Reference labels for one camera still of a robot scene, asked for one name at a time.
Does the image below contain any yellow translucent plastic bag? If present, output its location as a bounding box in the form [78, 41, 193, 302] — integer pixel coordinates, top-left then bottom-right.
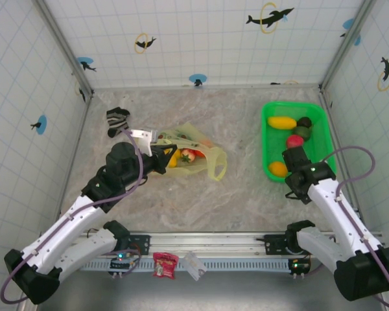
[148, 122, 228, 181]

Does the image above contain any red snack packet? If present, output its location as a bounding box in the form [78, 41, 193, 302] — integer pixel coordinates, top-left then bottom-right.
[152, 251, 179, 279]

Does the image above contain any yellow fake banana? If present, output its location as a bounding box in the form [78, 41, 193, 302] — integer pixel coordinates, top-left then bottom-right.
[267, 115, 298, 130]

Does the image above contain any red tomato toy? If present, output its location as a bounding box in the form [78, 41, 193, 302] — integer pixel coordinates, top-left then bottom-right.
[180, 148, 197, 164]

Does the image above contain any aluminium corner post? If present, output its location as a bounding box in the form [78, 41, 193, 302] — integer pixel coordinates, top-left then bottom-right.
[320, 0, 376, 93]
[35, 0, 94, 98]

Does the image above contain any orange fake orange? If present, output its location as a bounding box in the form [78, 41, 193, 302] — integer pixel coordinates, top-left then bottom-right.
[267, 161, 289, 178]

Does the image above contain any clear white plastic packet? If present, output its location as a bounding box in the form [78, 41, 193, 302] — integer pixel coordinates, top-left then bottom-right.
[180, 251, 207, 282]

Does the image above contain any black grey striped sock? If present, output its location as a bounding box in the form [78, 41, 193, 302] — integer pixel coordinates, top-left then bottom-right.
[106, 106, 131, 139]

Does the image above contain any small circuit board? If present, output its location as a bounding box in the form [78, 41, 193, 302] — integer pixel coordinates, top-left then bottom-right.
[108, 249, 134, 277]
[288, 258, 311, 278]

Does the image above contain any green plastic basket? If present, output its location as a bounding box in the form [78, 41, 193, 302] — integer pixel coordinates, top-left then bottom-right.
[261, 101, 337, 183]

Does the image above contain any pink-red fake apple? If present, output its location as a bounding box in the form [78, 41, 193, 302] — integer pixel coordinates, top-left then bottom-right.
[286, 135, 305, 150]

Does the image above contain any white slotted cable duct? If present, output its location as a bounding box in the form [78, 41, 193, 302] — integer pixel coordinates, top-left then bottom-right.
[80, 258, 294, 271]

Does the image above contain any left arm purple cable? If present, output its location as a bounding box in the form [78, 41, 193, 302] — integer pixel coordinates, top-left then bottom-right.
[0, 129, 147, 305]

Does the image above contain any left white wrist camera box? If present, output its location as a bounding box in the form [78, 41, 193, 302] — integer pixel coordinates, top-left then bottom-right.
[129, 128, 159, 156]

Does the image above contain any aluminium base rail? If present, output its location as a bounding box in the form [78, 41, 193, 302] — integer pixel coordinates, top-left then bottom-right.
[80, 231, 384, 259]

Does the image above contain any green fake avocado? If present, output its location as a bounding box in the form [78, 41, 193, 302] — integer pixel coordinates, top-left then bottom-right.
[293, 126, 313, 141]

